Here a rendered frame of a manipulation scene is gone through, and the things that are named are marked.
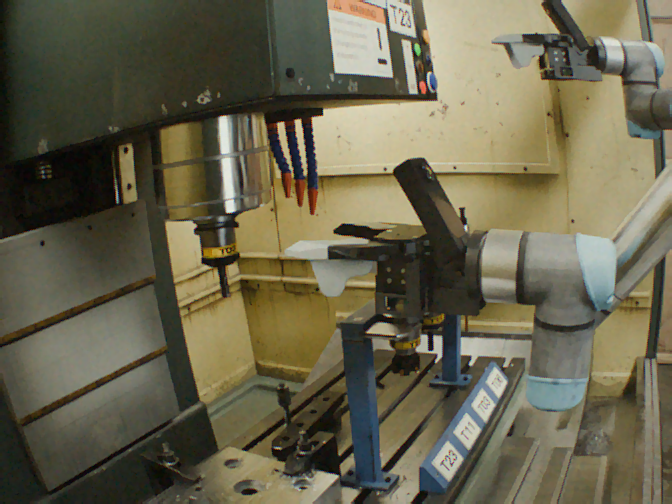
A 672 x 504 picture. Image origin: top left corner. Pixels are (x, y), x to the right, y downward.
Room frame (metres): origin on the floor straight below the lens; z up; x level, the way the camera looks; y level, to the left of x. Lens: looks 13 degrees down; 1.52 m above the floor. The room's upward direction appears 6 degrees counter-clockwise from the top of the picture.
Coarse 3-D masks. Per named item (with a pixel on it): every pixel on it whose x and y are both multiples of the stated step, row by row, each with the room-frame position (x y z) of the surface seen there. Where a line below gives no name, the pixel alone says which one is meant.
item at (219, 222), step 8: (224, 216) 0.71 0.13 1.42; (232, 216) 0.74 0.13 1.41; (200, 224) 0.71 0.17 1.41; (208, 224) 0.71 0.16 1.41; (216, 224) 0.71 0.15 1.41; (224, 224) 0.71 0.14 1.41; (232, 224) 0.73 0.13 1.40; (200, 232) 0.71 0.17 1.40; (208, 232) 0.70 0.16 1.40; (216, 232) 0.70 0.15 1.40; (224, 232) 0.71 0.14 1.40
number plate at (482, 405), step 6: (480, 390) 1.03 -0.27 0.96; (480, 396) 1.01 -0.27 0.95; (486, 396) 1.02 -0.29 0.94; (474, 402) 0.98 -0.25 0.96; (480, 402) 0.99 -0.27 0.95; (486, 402) 1.00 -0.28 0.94; (492, 402) 1.02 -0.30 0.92; (474, 408) 0.97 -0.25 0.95; (480, 408) 0.98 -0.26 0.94; (486, 408) 0.99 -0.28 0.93; (492, 408) 1.00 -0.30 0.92; (480, 414) 0.96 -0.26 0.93; (486, 414) 0.97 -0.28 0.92
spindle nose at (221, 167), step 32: (192, 128) 0.65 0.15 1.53; (224, 128) 0.66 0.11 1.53; (256, 128) 0.70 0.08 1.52; (160, 160) 0.67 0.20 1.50; (192, 160) 0.66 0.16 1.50; (224, 160) 0.66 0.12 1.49; (256, 160) 0.69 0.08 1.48; (160, 192) 0.68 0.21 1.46; (192, 192) 0.66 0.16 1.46; (224, 192) 0.66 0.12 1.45; (256, 192) 0.69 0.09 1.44
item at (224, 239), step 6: (234, 228) 0.73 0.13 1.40; (216, 234) 0.71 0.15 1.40; (222, 234) 0.71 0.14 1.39; (228, 234) 0.72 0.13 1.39; (234, 234) 0.73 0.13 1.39; (204, 240) 0.71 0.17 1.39; (210, 240) 0.71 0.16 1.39; (216, 240) 0.71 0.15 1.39; (222, 240) 0.71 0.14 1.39; (228, 240) 0.72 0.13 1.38; (234, 240) 0.73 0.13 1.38; (204, 246) 0.72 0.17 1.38; (210, 246) 0.71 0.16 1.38; (216, 246) 0.71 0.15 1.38; (222, 246) 0.71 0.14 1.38; (210, 258) 0.71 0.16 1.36; (216, 258) 0.71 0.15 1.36
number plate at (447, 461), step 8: (448, 448) 0.83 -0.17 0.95; (440, 456) 0.80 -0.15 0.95; (448, 456) 0.81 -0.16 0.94; (456, 456) 0.82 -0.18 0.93; (432, 464) 0.78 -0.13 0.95; (440, 464) 0.78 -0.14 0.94; (448, 464) 0.80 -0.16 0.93; (456, 464) 0.81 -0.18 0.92; (440, 472) 0.77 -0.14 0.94; (448, 472) 0.78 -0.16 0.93; (448, 480) 0.76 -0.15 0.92
